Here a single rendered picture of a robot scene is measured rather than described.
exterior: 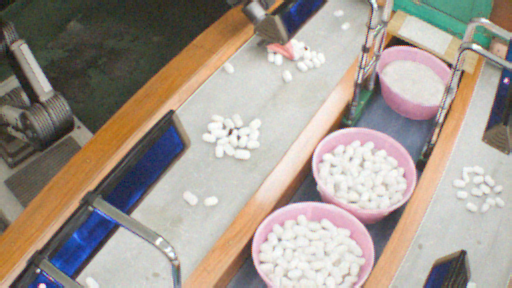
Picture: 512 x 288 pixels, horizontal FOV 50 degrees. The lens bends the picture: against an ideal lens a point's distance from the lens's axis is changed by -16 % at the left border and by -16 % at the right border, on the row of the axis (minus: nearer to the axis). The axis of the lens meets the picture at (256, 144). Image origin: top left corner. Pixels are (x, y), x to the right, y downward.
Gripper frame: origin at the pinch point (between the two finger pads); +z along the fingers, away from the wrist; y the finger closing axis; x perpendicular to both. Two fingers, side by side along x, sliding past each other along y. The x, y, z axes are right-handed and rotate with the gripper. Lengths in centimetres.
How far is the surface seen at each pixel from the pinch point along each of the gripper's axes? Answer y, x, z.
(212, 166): -45.3, -0.8, 3.3
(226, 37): -4.1, 11.4, -15.2
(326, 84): -2.9, -6.6, 10.9
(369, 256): -50, -29, 35
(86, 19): 58, 148, -62
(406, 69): 21.0, -16.7, 25.0
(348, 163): -26.4, -17.8, 23.7
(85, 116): 2, 116, -22
